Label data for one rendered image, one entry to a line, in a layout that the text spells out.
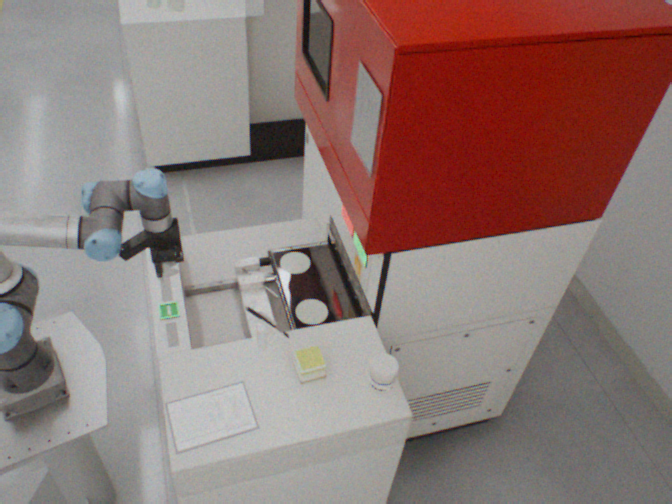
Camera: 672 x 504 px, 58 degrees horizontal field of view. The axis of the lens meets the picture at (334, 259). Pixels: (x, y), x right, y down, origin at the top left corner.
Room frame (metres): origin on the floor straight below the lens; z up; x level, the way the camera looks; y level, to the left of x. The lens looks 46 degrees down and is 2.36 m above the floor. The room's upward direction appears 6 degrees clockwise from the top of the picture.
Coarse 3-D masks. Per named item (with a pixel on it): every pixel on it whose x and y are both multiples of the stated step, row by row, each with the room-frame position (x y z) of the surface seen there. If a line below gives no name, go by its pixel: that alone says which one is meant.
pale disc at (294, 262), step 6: (294, 252) 1.45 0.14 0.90; (282, 258) 1.42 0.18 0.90; (288, 258) 1.42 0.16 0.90; (294, 258) 1.42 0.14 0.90; (300, 258) 1.42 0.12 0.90; (306, 258) 1.43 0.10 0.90; (282, 264) 1.39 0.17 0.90; (288, 264) 1.39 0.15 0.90; (294, 264) 1.39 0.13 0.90; (300, 264) 1.40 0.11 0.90; (306, 264) 1.40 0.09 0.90; (288, 270) 1.36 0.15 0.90; (294, 270) 1.37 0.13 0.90; (300, 270) 1.37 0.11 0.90
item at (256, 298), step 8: (240, 272) 1.35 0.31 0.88; (256, 272) 1.36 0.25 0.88; (256, 288) 1.29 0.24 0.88; (264, 288) 1.29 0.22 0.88; (248, 296) 1.25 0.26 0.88; (256, 296) 1.25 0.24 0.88; (264, 296) 1.26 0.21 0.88; (248, 304) 1.22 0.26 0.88; (256, 304) 1.22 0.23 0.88; (264, 304) 1.23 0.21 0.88; (264, 312) 1.19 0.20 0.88; (248, 320) 1.16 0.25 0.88; (256, 320) 1.16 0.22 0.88; (248, 328) 1.14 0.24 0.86; (256, 328) 1.13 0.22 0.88
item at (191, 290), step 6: (264, 276) 1.37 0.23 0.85; (270, 276) 1.38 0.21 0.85; (210, 282) 1.32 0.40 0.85; (216, 282) 1.32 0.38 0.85; (222, 282) 1.33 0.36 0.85; (228, 282) 1.33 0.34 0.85; (234, 282) 1.33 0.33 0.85; (264, 282) 1.37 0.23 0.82; (186, 288) 1.28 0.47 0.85; (192, 288) 1.29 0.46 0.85; (198, 288) 1.29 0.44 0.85; (204, 288) 1.30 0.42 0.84; (210, 288) 1.30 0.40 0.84; (216, 288) 1.31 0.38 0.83; (222, 288) 1.32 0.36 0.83; (228, 288) 1.32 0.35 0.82; (186, 294) 1.28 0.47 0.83; (192, 294) 1.28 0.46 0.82; (198, 294) 1.29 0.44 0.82
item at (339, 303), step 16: (320, 256) 1.44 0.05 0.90; (336, 256) 1.45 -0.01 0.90; (288, 272) 1.35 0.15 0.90; (304, 272) 1.36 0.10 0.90; (320, 272) 1.37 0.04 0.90; (336, 272) 1.38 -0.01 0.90; (288, 288) 1.29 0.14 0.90; (304, 288) 1.29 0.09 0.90; (320, 288) 1.30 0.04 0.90; (336, 288) 1.31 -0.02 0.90; (288, 304) 1.22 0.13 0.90; (336, 304) 1.24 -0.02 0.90; (352, 304) 1.25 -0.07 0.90; (336, 320) 1.17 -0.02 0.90
